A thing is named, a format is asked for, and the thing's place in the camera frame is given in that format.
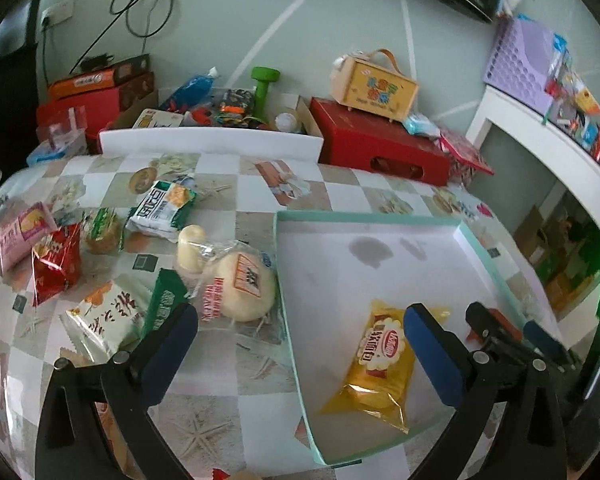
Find pink roll cake packet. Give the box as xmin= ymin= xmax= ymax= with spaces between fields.
xmin=0 ymin=202 xmax=57 ymax=275

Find green dumbbell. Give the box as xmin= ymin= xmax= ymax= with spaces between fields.
xmin=251 ymin=66 xmax=280 ymax=122

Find small green cake packet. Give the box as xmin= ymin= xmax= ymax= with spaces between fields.
xmin=82 ymin=208 xmax=122 ymax=255

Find black cable loop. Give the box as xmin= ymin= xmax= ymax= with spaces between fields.
xmin=69 ymin=0 xmax=176 ymax=74

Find round bun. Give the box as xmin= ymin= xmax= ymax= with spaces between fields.
xmin=194 ymin=240 xmax=277 ymax=324

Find green white cracker packet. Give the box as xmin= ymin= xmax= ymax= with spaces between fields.
xmin=125 ymin=180 xmax=197 ymax=243

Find toy card box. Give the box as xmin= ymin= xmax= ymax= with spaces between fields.
xmin=133 ymin=108 xmax=184 ymax=129

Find pale jelly cup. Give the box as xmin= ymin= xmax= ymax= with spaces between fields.
xmin=176 ymin=224 xmax=206 ymax=274

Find white shelf unit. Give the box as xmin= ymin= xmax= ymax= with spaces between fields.
xmin=466 ymin=86 xmax=600 ymax=229

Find wall socket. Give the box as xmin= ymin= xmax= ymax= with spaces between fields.
xmin=41 ymin=0 xmax=74 ymax=28

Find purple perforated basket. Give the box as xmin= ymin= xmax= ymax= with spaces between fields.
xmin=482 ymin=16 xmax=567 ymax=115

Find blue water bottle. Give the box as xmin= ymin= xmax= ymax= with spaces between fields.
xmin=159 ymin=66 xmax=220 ymax=114

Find yellow handled gift case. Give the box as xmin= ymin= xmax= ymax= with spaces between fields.
xmin=329 ymin=49 xmax=419 ymax=122

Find green snack packet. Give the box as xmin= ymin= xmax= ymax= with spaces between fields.
xmin=142 ymin=268 xmax=188 ymax=338

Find large red gift box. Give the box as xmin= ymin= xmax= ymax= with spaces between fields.
xmin=309 ymin=98 xmax=450 ymax=186

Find teal shallow tray box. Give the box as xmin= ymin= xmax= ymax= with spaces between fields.
xmin=274 ymin=211 xmax=555 ymax=467

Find wet wipes pack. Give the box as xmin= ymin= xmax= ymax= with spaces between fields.
xmin=403 ymin=113 xmax=440 ymax=139

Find red box on left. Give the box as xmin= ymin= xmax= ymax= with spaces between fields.
xmin=35 ymin=72 xmax=157 ymax=142

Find white persimmon snack packet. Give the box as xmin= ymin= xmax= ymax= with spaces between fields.
xmin=60 ymin=274 xmax=151 ymax=364

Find red patterned flat box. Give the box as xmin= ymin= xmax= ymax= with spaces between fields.
xmin=437 ymin=129 xmax=494 ymax=188

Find orange flat box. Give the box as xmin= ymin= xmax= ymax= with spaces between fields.
xmin=47 ymin=54 xmax=150 ymax=101

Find yellow bread packet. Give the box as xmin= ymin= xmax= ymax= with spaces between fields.
xmin=318 ymin=299 xmax=451 ymax=435

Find clear acrylic box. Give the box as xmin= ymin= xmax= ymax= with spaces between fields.
xmin=27 ymin=106 xmax=88 ymax=167

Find shiny red snack bag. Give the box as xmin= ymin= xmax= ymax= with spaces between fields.
xmin=32 ymin=223 xmax=82 ymax=308

